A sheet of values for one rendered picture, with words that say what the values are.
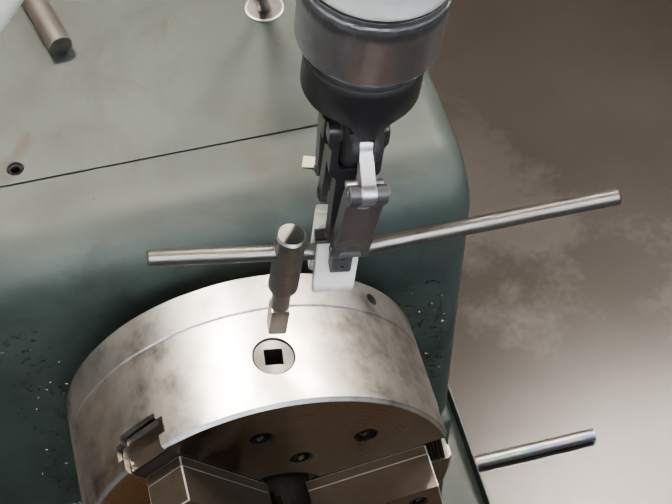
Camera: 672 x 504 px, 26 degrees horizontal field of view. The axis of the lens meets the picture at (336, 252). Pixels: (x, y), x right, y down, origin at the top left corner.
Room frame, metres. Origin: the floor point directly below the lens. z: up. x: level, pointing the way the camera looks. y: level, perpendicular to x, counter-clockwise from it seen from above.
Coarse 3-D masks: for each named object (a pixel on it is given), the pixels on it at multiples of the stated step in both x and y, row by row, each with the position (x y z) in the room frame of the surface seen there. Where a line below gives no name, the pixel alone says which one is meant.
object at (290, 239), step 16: (288, 224) 0.61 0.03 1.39; (288, 240) 0.60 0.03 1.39; (304, 240) 0.60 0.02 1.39; (288, 256) 0.60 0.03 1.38; (272, 272) 0.60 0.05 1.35; (288, 272) 0.59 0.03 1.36; (272, 288) 0.60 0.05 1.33; (288, 288) 0.59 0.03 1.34; (272, 304) 0.60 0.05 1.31; (288, 304) 0.60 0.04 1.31; (272, 320) 0.60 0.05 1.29; (288, 320) 0.60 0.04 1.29
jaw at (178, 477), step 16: (144, 432) 0.56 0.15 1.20; (160, 432) 0.55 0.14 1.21; (128, 448) 0.55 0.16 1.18; (144, 448) 0.54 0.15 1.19; (160, 448) 0.54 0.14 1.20; (144, 464) 0.53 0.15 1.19; (160, 464) 0.53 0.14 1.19; (176, 464) 0.53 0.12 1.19; (192, 464) 0.53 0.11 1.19; (208, 464) 0.54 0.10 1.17; (160, 480) 0.52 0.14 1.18; (176, 480) 0.52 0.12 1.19; (192, 480) 0.52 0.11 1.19; (208, 480) 0.53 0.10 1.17; (224, 480) 0.53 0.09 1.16; (240, 480) 0.54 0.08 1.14; (256, 480) 0.55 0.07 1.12; (160, 496) 0.51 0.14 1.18; (176, 496) 0.50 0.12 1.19; (192, 496) 0.50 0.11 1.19; (208, 496) 0.51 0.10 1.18; (224, 496) 0.52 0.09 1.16; (240, 496) 0.53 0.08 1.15; (256, 496) 0.53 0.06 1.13
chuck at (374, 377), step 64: (256, 320) 0.63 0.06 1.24; (320, 320) 0.64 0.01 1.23; (384, 320) 0.67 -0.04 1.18; (128, 384) 0.60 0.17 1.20; (192, 384) 0.58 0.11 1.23; (256, 384) 0.58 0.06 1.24; (320, 384) 0.58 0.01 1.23; (384, 384) 0.60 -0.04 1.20; (192, 448) 0.54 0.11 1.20; (256, 448) 0.55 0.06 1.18; (320, 448) 0.56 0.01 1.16; (384, 448) 0.58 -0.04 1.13; (448, 448) 0.60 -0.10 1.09
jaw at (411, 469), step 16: (416, 448) 0.58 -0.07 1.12; (432, 448) 0.59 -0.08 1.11; (368, 464) 0.57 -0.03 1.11; (384, 464) 0.57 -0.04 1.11; (400, 464) 0.57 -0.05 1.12; (416, 464) 0.57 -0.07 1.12; (320, 480) 0.56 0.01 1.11; (336, 480) 0.56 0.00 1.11; (352, 480) 0.56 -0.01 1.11; (368, 480) 0.56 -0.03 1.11; (384, 480) 0.56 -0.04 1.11; (400, 480) 0.56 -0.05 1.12; (416, 480) 0.55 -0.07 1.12; (432, 480) 0.55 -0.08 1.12; (320, 496) 0.55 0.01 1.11; (336, 496) 0.55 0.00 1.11; (352, 496) 0.54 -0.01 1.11; (368, 496) 0.54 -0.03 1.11; (384, 496) 0.54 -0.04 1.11; (400, 496) 0.54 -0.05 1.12; (416, 496) 0.54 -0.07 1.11; (432, 496) 0.55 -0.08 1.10
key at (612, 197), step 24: (600, 192) 0.64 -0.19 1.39; (480, 216) 0.63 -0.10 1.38; (504, 216) 0.63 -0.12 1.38; (528, 216) 0.63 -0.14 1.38; (552, 216) 0.63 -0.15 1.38; (384, 240) 0.61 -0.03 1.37; (408, 240) 0.61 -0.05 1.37; (432, 240) 0.61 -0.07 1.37; (168, 264) 0.59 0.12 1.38; (192, 264) 0.59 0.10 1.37
